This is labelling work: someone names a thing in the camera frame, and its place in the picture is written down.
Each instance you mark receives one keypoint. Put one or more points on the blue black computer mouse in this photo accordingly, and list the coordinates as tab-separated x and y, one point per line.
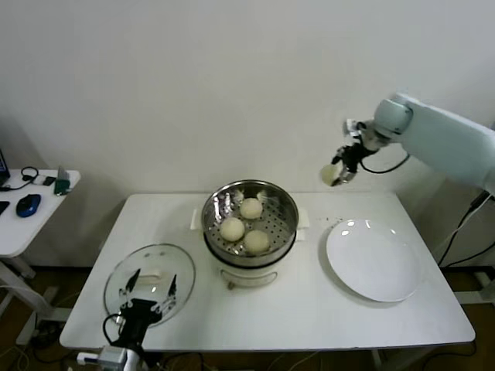
28	205

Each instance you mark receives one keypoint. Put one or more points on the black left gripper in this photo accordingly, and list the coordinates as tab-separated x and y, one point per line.
139	315

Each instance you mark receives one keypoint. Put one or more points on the large white plate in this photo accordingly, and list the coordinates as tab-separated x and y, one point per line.
371	259

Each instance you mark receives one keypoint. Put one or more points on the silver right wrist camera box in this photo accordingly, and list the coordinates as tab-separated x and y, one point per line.
351	126

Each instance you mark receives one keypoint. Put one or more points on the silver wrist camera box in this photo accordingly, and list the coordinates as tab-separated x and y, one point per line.
112	355
351	126

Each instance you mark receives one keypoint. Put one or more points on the white table foot frame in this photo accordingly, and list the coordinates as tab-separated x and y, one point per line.
483	280

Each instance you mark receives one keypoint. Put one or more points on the flat black device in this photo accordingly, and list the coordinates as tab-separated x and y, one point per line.
4	208

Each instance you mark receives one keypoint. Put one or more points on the round glass pot lid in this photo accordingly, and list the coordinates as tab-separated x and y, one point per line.
181	263

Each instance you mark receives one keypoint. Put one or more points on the pale left robot arm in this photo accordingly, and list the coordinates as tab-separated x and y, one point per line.
133	363

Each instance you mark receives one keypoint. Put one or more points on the small dark crumbs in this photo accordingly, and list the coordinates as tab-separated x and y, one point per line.
328	218

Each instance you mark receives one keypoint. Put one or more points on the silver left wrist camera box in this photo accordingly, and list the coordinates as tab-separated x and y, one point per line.
112	355

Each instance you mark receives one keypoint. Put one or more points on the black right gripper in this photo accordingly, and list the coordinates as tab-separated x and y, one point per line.
354	154

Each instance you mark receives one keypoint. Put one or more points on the small dark phone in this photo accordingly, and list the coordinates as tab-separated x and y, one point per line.
48	180

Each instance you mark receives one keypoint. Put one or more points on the white side table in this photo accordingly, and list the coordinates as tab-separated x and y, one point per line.
23	232

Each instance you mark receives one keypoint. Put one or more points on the pale right robot arm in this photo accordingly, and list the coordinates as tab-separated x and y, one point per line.
444	143

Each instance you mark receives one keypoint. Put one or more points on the small white adapter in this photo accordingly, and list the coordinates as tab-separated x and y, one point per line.
38	179

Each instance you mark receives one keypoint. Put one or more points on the white electric cooker base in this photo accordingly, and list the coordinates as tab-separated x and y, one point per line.
247	276

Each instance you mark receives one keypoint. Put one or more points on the stainless steel steamer basket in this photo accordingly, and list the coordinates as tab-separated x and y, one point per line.
278	228

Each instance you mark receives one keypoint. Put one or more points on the white steamed baozi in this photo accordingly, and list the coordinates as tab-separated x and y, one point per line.
256	241
251	208
328	174
232	229

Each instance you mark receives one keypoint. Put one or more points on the green standing gadget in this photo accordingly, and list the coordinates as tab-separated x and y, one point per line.
62	183

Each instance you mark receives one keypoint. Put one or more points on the laptop with blue screen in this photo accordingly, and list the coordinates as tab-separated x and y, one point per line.
3	164

